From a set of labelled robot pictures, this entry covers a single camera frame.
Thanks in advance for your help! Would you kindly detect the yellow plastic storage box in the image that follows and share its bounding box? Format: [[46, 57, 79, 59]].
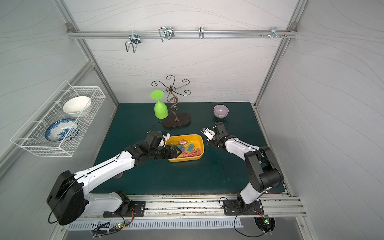
[[167, 134, 205, 163]]

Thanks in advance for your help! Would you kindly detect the bronze wire cup stand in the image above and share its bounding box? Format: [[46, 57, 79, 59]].
[[151, 75, 192, 129]]

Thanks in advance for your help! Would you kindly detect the green plastic goblet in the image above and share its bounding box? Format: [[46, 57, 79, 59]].
[[151, 90, 169, 120]]

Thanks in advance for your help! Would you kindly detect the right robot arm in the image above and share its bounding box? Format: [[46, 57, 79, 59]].
[[201, 122, 284, 208]]

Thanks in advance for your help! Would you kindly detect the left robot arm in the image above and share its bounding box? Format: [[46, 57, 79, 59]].
[[47, 131, 182, 226]]

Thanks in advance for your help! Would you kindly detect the lilac small bowl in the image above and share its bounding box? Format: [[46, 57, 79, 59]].
[[213, 105, 229, 119]]

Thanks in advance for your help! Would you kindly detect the white ceramic bowl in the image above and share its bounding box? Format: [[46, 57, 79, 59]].
[[63, 96, 92, 118]]

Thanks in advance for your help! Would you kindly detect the blue patterned ceramic bowl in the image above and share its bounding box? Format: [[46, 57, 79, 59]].
[[45, 119, 79, 142]]

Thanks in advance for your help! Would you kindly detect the round black controller board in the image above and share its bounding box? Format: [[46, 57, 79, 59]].
[[255, 216, 276, 233]]

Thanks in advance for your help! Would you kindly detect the small metal hook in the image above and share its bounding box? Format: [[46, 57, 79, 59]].
[[198, 27, 204, 39]]

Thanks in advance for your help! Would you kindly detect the metal double hook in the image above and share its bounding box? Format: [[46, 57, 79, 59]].
[[125, 32, 141, 53]]

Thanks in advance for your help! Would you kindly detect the metal corner hook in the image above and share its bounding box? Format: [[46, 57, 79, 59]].
[[260, 27, 285, 39]]

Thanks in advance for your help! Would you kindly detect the metal loop hook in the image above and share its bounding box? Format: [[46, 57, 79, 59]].
[[158, 27, 175, 42]]

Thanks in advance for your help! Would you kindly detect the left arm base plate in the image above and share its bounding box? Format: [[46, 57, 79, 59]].
[[103, 201, 146, 218]]

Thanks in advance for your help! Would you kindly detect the aluminium front rail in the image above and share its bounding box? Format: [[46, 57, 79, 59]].
[[65, 194, 307, 221]]

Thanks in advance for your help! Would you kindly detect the aluminium rail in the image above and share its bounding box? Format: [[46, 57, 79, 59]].
[[65, 194, 307, 221], [68, 29, 299, 40]]

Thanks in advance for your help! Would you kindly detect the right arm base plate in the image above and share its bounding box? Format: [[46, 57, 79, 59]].
[[221, 199, 265, 216]]

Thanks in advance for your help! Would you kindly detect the white wire wall basket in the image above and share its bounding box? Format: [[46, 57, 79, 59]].
[[11, 81, 106, 157]]

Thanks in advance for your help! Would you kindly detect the aluminium top rail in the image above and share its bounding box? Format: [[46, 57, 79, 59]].
[[68, 29, 299, 40]]

